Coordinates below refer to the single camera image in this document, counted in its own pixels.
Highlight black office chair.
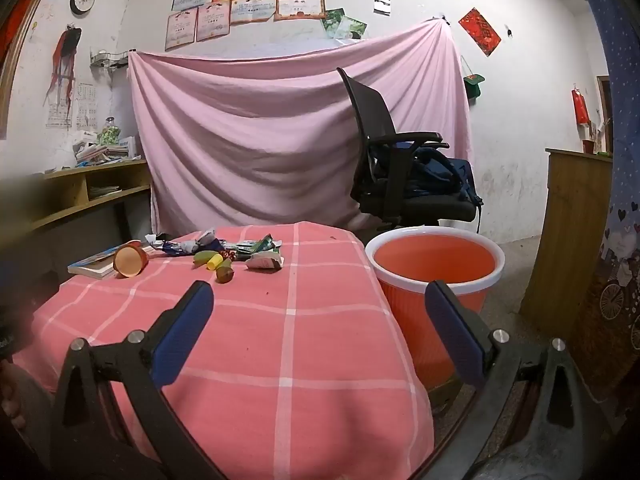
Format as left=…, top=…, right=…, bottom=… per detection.
left=336, top=67, right=483, bottom=233

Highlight stack of books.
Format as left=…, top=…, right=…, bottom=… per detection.
left=74, top=130, right=141, bottom=167

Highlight red diamond wall paper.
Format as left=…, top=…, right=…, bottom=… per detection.
left=458, top=7, right=502, bottom=57

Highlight wooden desk with shelves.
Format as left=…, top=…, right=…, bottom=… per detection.
left=30, top=159, right=153, bottom=281

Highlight green snack wrapper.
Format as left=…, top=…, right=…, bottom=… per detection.
left=235, top=234, right=283, bottom=261

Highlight red hanging packet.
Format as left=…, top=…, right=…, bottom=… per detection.
left=571, top=89, right=592, bottom=126

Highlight person's left hand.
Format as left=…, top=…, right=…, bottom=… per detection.
left=0, top=360, right=26, bottom=433

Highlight green plant photo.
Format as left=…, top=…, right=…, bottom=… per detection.
left=335, top=16, right=368, bottom=41
left=322, top=8, right=346, bottom=36

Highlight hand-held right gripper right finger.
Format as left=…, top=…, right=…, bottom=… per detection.
left=415, top=280, right=608, bottom=480

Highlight silver crumpled wrapper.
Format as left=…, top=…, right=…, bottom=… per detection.
left=180, top=229, right=223, bottom=253

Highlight orange cup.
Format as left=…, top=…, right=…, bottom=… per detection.
left=113, top=240, right=150, bottom=278

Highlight blue dotted printed curtain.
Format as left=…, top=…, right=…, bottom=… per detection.
left=567, top=0, right=640, bottom=421

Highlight white crumpled wrapper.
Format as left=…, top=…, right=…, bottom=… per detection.
left=245, top=252, right=285, bottom=272

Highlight red hanging kite ornament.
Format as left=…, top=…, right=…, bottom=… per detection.
left=44, top=27, right=83, bottom=111

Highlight wooden cabinet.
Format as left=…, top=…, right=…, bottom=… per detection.
left=520, top=147, right=613, bottom=331

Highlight wire wall shelf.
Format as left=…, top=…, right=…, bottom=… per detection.
left=90, top=49, right=130, bottom=68

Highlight wooden door frame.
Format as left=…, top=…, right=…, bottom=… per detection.
left=595, top=76, right=613, bottom=153

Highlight wall calendar poster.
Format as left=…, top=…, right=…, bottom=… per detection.
left=47, top=82, right=97, bottom=128

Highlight green leaf twig red stem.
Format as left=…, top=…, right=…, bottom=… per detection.
left=193, top=249, right=236, bottom=284

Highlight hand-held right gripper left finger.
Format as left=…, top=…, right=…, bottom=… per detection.
left=50, top=280, right=226, bottom=480

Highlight blue cover book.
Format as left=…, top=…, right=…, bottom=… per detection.
left=67, top=242, right=156, bottom=280

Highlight pink checked tablecloth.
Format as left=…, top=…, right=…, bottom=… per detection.
left=12, top=222, right=436, bottom=480

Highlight dark blue backpack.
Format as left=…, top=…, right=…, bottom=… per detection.
left=400, top=146, right=483, bottom=206

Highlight glass jar green contents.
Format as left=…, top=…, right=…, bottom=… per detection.
left=97, top=116, right=120, bottom=146

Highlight pink hanging bedsheet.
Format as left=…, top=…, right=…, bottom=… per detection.
left=127, top=17, right=473, bottom=241

